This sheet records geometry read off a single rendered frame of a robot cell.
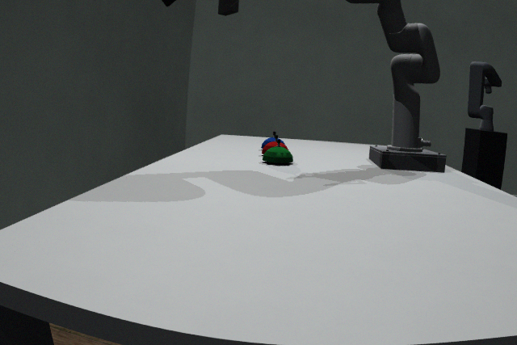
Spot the red dome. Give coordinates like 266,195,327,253
262,135,288,154

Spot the blue dome bell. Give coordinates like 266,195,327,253
261,132,275,150

